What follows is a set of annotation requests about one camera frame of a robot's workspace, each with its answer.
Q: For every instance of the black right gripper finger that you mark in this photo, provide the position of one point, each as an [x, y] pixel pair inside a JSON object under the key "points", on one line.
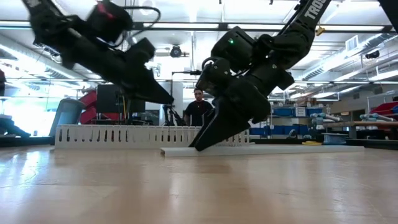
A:
{"points": [[214, 115], [230, 124]]}

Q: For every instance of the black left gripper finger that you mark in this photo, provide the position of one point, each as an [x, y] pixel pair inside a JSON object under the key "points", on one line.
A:
{"points": [[154, 87], [146, 96]]}

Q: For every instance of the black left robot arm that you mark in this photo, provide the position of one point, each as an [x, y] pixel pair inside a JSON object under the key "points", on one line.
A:
{"points": [[49, 28]]}

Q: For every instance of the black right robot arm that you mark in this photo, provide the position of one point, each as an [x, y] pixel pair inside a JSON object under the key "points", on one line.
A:
{"points": [[295, 34]]}

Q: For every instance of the person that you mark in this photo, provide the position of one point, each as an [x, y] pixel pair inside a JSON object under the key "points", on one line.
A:
{"points": [[196, 112]]}

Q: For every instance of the black monitor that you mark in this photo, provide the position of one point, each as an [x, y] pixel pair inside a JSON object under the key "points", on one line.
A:
{"points": [[107, 99]]}

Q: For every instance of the shelf with blue bins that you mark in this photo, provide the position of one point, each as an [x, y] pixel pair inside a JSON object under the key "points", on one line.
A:
{"points": [[284, 112]]}

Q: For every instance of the red cabinet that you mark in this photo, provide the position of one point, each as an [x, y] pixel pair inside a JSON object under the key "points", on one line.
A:
{"points": [[88, 112]]}

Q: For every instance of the office chair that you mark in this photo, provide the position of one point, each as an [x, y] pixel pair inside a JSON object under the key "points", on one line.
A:
{"points": [[70, 115]]}

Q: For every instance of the grey pipe bundle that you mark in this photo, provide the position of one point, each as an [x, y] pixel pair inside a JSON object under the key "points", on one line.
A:
{"points": [[326, 118], [374, 117]]}

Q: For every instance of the yellow hanging hook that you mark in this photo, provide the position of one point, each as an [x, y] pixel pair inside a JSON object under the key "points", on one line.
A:
{"points": [[320, 30]]}

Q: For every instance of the wooden workbench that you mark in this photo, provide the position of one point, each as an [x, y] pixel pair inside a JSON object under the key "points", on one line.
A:
{"points": [[373, 124]]}

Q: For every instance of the black ceiling device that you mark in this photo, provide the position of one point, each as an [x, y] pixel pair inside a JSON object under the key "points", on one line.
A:
{"points": [[372, 54]]}

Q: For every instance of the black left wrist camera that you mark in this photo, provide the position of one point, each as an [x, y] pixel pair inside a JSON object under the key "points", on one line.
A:
{"points": [[141, 49]]}

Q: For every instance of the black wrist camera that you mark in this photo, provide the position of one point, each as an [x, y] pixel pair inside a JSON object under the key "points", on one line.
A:
{"points": [[141, 49], [213, 79]]}

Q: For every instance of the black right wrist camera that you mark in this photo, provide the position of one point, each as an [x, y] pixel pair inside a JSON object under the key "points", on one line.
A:
{"points": [[213, 79]]}

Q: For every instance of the black overhead camera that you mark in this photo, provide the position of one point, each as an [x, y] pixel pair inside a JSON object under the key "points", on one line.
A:
{"points": [[176, 52]]}

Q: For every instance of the black aluminium rig frame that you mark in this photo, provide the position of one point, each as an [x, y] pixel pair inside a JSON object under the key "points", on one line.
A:
{"points": [[373, 143]]}

